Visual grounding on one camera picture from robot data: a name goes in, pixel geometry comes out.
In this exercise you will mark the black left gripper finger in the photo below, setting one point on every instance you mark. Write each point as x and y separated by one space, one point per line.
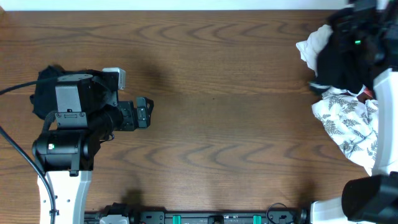
142 117
145 102

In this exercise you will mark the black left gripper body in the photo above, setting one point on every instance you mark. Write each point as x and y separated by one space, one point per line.
129 122

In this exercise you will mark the black polo shirt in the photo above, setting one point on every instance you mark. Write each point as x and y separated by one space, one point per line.
342 70

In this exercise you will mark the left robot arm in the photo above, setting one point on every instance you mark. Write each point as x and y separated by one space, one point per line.
88 112

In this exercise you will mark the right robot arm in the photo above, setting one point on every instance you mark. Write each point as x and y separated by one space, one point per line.
372 33

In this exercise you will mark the folded black garment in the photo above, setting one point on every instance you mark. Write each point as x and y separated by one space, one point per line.
44 98

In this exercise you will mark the white crumpled garment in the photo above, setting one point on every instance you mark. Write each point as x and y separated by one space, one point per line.
310 48

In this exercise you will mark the white fern print garment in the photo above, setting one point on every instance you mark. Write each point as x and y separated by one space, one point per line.
351 124

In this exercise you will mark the coral pink garment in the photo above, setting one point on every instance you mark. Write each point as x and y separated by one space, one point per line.
368 94

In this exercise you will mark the black mounting rail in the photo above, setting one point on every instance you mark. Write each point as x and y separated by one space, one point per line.
122 213

